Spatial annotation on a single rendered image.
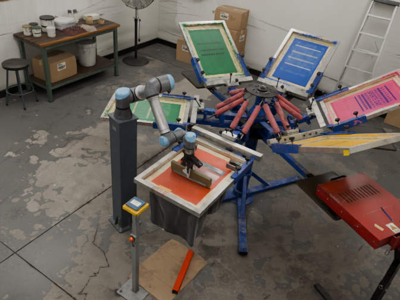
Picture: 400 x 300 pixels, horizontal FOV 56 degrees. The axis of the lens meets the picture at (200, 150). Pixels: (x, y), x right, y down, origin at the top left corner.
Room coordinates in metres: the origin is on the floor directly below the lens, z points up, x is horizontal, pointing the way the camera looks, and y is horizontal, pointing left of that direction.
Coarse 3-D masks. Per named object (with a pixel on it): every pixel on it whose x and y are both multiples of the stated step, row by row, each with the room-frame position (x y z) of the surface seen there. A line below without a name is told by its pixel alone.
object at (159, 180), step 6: (198, 150) 2.68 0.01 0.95; (198, 156) 2.59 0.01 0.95; (204, 156) 2.60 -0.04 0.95; (210, 156) 2.61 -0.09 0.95; (180, 162) 2.47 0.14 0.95; (168, 168) 2.37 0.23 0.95; (198, 168) 2.42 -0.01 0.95; (162, 174) 2.29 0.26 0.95; (156, 180) 2.21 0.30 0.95; (162, 180) 2.22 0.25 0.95; (168, 186) 2.16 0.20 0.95; (174, 186) 2.17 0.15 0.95
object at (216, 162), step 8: (216, 160) 2.56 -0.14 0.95; (224, 160) 2.58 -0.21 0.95; (224, 168) 2.46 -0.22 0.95; (208, 176) 2.34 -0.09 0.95; (216, 176) 2.35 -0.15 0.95; (224, 176) 2.36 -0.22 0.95; (216, 184) 2.25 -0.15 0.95; (176, 192) 2.10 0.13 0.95; (184, 192) 2.11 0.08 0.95; (200, 192) 2.13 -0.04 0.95; (208, 192) 2.15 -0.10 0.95; (192, 200) 2.04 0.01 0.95; (200, 200) 2.05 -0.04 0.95
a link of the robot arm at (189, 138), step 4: (188, 132) 2.30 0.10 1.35; (184, 136) 2.29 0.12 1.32; (188, 136) 2.25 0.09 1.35; (192, 136) 2.25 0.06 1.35; (184, 140) 2.27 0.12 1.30; (188, 140) 2.24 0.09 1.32; (192, 140) 2.25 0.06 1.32; (188, 144) 2.24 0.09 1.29; (192, 144) 2.25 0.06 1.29; (188, 148) 2.24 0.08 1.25; (192, 148) 2.25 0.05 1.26
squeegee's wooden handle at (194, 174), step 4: (172, 160) 2.35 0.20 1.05; (172, 164) 2.34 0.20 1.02; (176, 164) 2.32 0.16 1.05; (180, 164) 2.31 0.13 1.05; (172, 168) 2.34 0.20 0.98; (176, 168) 2.32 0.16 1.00; (180, 168) 2.30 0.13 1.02; (184, 168) 2.28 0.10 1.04; (180, 172) 2.30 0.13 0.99; (192, 172) 2.24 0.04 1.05; (196, 172) 2.24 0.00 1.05; (192, 176) 2.25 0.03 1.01; (196, 176) 2.23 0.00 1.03; (200, 176) 2.21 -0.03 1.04; (204, 176) 2.20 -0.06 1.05; (200, 180) 2.21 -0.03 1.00; (204, 180) 2.19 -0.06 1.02; (208, 180) 2.17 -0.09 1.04; (204, 184) 2.19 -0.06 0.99; (208, 184) 2.17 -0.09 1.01
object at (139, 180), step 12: (204, 144) 2.74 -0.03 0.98; (168, 156) 2.49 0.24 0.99; (228, 156) 2.62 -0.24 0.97; (156, 168) 2.33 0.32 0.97; (144, 180) 2.15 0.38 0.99; (228, 180) 2.27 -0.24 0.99; (156, 192) 2.05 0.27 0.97; (216, 192) 2.11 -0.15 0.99; (180, 204) 1.95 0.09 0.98; (204, 204) 1.97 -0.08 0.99
